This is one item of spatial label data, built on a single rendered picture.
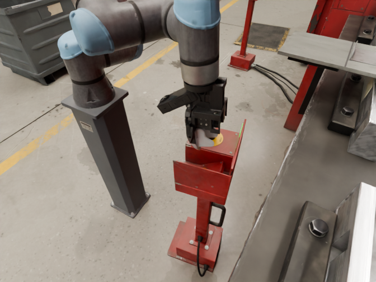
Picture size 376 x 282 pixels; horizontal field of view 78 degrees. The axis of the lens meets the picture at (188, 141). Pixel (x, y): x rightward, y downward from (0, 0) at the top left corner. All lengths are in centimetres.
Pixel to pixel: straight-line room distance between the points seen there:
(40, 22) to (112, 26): 225
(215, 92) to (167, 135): 140
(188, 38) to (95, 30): 15
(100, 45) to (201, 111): 23
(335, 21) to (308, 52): 92
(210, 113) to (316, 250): 30
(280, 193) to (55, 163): 163
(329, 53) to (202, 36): 45
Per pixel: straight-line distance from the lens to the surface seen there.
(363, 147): 66
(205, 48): 43
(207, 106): 50
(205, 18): 41
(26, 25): 262
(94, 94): 89
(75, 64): 84
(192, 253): 123
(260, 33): 375
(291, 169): 57
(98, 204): 157
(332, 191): 57
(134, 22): 46
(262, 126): 202
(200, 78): 45
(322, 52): 78
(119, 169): 112
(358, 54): 82
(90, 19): 45
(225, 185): 64
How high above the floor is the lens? 129
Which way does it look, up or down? 46 degrees down
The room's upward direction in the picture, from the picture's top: straight up
